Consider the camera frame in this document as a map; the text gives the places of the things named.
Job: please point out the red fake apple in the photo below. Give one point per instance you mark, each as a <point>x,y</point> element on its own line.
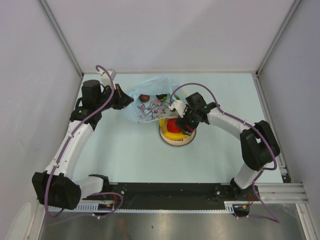
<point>171,126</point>

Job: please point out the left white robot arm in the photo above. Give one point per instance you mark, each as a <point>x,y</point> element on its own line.
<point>83,122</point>

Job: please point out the aluminium frame front rail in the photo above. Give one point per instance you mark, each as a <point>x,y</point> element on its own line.
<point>275,192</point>

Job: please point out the dark brown fake fruit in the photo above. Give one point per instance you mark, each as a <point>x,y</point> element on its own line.
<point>144,98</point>

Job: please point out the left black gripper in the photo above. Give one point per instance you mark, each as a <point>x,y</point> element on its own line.
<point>122,99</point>

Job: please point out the light blue plastic bag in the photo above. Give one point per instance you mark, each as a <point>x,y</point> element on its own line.
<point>156,87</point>

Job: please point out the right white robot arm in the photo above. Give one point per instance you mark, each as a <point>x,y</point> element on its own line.
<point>259,146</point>

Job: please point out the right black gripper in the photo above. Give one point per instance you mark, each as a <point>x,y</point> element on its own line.
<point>181,122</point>

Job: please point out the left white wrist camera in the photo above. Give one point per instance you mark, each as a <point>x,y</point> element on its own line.
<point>105,78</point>

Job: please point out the left aluminium corner post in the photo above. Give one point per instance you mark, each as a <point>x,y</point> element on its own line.
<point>50,16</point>

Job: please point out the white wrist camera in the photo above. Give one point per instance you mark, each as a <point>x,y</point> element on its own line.
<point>105,78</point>
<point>179,107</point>

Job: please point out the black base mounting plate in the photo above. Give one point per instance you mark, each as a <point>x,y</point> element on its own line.
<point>137,194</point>

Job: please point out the aluminium corner post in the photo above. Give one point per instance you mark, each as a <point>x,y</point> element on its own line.
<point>279,34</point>
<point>50,16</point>

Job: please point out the white slotted cable duct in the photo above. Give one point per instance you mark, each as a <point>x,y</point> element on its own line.
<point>107,206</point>

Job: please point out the red fake pepper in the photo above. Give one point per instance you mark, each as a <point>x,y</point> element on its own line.
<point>190,129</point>

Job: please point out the small green fake fruit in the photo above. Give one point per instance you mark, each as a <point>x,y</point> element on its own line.
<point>163,99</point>

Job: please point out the white plate with red characters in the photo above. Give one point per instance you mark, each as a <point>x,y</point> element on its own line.
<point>182,142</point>

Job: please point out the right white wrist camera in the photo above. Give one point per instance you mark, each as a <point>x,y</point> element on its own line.
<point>179,107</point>

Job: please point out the yellow fake banana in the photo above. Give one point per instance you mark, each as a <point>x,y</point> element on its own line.
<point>169,135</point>

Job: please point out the right aluminium corner post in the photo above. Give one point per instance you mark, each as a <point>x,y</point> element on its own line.
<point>279,34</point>

